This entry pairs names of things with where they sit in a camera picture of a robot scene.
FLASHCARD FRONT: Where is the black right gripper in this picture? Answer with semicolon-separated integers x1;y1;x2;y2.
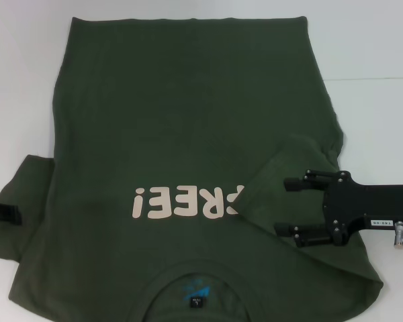
273;169;403;250

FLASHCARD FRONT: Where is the dark green printed t-shirt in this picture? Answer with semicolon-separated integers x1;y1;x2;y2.
0;15;386;322

